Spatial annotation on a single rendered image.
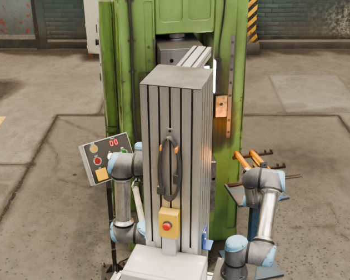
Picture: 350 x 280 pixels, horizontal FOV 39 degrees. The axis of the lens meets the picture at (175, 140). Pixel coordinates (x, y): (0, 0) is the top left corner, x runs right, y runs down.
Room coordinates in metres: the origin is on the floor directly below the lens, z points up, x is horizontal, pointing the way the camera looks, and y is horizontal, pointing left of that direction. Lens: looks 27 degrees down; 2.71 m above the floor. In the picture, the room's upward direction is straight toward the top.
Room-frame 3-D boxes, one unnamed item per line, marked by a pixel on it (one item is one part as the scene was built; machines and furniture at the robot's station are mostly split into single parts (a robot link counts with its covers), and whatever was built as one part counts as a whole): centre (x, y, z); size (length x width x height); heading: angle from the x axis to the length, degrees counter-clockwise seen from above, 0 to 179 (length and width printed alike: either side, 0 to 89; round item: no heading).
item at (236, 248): (2.08, -0.33, 0.98); 0.13 x 0.12 x 0.14; 73
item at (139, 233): (2.22, 0.16, 0.98); 0.13 x 0.12 x 0.14; 82
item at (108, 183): (3.00, 0.48, 0.54); 0.04 x 0.04 x 1.08; 10
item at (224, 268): (2.08, -0.32, 0.87); 0.15 x 0.15 x 0.10
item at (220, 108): (3.36, -0.34, 1.27); 0.09 x 0.02 x 0.17; 100
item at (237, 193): (3.09, -0.60, 0.70); 0.40 x 0.30 x 0.02; 105
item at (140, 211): (3.02, 0.27, 0.62); 0.44 x 0.05 x 0.05; 10
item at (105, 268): (3.00, 0.48, 0.05); 0.22 x 0.22 x 0.09; 10
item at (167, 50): (3.39, -0.06, 1.56); 0.42 x 0.39 x 0.40; 10
